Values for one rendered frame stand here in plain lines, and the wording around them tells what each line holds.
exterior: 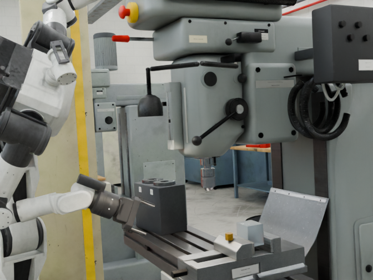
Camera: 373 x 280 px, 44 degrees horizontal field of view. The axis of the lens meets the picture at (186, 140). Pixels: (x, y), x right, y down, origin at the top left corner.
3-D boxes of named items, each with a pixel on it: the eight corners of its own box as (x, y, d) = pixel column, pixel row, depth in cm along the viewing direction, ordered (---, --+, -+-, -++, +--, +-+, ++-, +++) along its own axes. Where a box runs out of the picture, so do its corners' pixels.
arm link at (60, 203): (94, 206, 153) (53, 218, 150) (91, 198, 161) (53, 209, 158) (89, 188, 151) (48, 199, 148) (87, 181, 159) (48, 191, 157)
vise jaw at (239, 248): (236, 260, 122) (235, 245, 122) (213, 249, 133) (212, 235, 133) (255, 256, 124) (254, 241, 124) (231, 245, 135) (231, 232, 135)
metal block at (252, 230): (248, 248, 127) (247, 226, 127) (237, 243, 132) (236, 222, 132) (263, 244, 129) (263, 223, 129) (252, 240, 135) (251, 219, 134)
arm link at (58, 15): (53, 26, 198) (52, 51, 181) (36, -1, 189) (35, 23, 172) (77, 16, 197) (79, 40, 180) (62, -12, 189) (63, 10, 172)
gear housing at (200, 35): (184, 50, 132) (181, 15, 132) (152, 61, 154) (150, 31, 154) (278, 52, 147) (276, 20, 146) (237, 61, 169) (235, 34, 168)
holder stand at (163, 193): (161, 235, 178) (158, 184, 177) (135, 226, 197) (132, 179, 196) (187, 230, 185) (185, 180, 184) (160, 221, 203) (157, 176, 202)
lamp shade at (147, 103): (132, 117, 129) (131, 95, 129) (146, 116, 136) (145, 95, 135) (155, 116, 126) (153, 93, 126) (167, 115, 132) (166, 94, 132)
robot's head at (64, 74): (51, 89, 148) (61, 72, 142) (41, 64, 151) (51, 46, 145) (69, 89, 152) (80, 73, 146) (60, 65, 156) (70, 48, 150)
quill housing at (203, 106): (196, 160, 137) (191, 51, 136) (169, 156, 156) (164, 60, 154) (250, 154, 146) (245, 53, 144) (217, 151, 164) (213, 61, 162)
